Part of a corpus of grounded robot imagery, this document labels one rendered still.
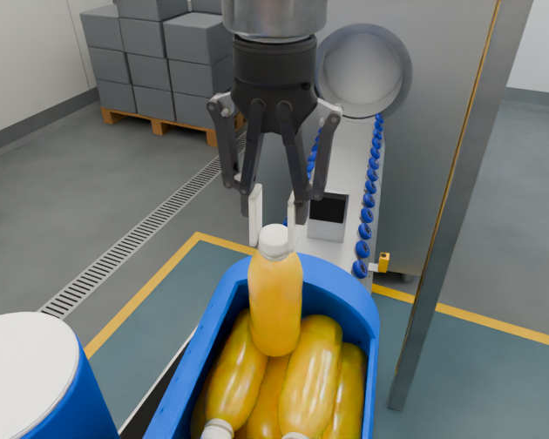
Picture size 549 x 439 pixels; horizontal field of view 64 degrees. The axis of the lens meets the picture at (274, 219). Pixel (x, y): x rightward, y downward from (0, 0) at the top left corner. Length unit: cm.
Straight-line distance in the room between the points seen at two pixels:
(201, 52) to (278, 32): 310
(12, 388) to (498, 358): 194
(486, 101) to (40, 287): 227
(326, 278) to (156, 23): 315
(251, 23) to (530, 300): 240
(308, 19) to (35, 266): 255
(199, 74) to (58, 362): 292
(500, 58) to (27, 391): 111
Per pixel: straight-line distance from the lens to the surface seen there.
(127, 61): 397
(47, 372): 86
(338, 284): 65
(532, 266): 287
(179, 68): 364
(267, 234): 52
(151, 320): 228
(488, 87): 114
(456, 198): 126
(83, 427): 91
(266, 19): 37
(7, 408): 84
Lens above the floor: 167
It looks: 36 degrees down
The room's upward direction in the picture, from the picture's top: straight up
